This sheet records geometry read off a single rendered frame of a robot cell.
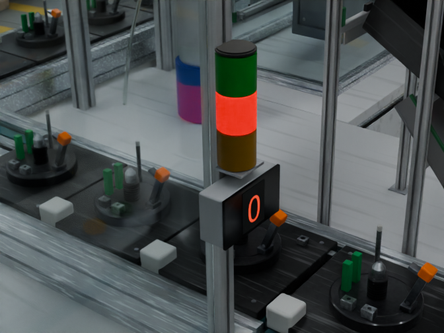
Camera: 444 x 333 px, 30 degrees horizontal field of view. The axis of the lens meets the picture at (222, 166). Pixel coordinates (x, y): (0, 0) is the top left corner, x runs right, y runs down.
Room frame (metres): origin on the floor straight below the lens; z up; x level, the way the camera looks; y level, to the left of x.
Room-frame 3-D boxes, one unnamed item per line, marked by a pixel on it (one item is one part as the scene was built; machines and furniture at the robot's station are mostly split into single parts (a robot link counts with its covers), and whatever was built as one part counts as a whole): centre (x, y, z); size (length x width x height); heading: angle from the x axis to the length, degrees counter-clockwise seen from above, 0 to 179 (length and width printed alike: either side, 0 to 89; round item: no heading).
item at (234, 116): (0.93, -0.02, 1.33); 0.05 x 0.05 x 0.05
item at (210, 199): (0.93, -0.02, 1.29); 0.12 x 0.05 x 0.25; 142
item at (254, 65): (0.93, -0.02, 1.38); 0.05 x 0.05 x 0.05
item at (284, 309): (0.99, -0.09, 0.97); 0.05 x 0.05 x 0.04; 52
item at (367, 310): (0.95, -0.21, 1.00); 0.02 x 0.01 x 0.02; 52
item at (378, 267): (1.00, -0.23, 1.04); 0.02 x 0.02 x 0.03
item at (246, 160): (0.93, -0.02, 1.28); 0.05 x 0.05 x 0.05
